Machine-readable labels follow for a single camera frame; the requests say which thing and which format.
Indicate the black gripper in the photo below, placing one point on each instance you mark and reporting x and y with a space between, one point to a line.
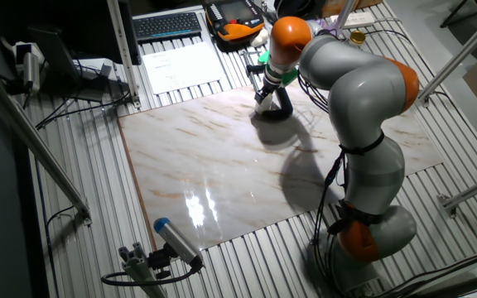
269 86

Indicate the white paper sheet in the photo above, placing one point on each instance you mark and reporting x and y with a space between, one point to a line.
180 66

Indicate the aluminium profile post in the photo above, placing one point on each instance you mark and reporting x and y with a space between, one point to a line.
122 45

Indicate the grey camera with blue cap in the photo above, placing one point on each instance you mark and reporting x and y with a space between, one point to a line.
176 240

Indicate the translucent purple plastic bag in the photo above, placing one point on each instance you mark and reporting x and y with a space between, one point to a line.
327 25

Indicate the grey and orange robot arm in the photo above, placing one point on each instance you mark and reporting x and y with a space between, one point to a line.
362 95

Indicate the short aluminium profile stub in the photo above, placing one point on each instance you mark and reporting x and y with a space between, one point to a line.
139 269

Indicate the black computer keyboard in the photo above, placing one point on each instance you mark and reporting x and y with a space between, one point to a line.
166 25

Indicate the dark grey tilted panel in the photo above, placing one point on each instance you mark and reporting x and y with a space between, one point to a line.
54 54

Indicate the orange and black teach pendant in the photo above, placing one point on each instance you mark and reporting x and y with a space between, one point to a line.
234 30

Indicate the black computer monitor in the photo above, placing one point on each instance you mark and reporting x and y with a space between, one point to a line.
93 29

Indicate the grey electronics box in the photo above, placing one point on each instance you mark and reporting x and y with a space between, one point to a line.
95 68

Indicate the black C-clamp with steel screw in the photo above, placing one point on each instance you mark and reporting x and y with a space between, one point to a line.
286 108

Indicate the black camera clamp mount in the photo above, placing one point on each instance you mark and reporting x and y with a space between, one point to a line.
160 260

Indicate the grey metal pole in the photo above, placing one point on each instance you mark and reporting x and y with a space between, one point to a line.
346 12

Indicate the marble pattern board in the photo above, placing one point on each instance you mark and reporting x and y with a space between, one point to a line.
205 165

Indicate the dark metal beam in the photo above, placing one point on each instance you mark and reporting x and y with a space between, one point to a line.
462 285

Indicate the small white rounded object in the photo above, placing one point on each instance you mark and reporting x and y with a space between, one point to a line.
259 39

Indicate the white round jar lid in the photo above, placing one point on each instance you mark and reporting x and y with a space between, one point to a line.
264 103

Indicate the white power strip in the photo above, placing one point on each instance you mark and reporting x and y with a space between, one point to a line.
360 18

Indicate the grey camera on white mount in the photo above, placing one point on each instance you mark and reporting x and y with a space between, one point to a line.
31 70

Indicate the aluminium profile bar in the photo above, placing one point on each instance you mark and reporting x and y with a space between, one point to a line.
462 52
470 190
35 139

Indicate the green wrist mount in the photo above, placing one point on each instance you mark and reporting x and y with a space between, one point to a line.
289 78

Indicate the brown cardboard box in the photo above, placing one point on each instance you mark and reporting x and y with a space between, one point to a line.
331 7

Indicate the jar with yellow lid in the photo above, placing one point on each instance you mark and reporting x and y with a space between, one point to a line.
357 37

